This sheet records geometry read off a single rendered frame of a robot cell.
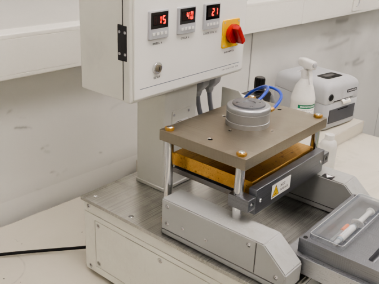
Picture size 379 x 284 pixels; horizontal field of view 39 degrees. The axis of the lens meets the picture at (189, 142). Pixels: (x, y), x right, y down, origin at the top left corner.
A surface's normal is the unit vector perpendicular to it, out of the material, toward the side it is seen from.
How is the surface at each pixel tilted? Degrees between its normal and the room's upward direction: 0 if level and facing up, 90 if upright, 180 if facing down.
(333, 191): 90
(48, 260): 0
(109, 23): 90
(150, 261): 90
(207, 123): 0
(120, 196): 0
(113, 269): 90
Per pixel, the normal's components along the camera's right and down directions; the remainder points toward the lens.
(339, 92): 0.66, 0.25
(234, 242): -0.64, 0.27
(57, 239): 0.04, -0.92
